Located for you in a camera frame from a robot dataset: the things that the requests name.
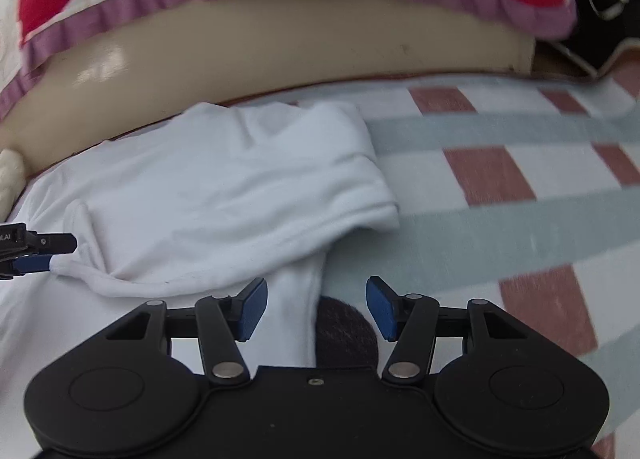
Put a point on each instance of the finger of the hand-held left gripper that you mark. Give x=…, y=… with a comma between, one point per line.
x=34, y=264
x=52, y=244

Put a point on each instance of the checkered floor mat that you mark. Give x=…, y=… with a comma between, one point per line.
x=500, y=234

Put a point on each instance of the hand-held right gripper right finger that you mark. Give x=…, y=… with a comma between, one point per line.
x=380, y=311

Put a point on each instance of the beige bed headboard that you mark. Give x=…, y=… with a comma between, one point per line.
x=300, y=49

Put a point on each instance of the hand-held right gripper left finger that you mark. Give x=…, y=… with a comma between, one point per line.
x=252, y=311

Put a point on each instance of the white garment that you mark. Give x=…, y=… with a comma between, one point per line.
x=200, y=199

